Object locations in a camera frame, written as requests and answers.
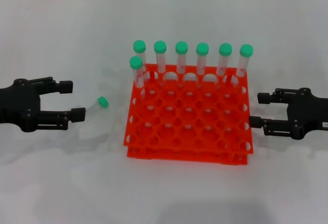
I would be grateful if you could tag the orange test tube rack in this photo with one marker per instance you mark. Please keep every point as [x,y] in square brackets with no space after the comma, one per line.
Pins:
[164,158]

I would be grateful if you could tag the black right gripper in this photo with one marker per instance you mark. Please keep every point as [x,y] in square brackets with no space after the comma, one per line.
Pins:
[307,113]

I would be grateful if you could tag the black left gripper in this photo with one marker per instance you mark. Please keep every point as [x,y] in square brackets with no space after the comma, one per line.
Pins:
[23,106]

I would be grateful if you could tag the clear test tube green cap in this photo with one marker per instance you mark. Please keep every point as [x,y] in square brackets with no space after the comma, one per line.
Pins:
[139,46]
[103,102]
[202,48]
[225,49]
[160,47]
[135,62]
[181,47]
[246,50]

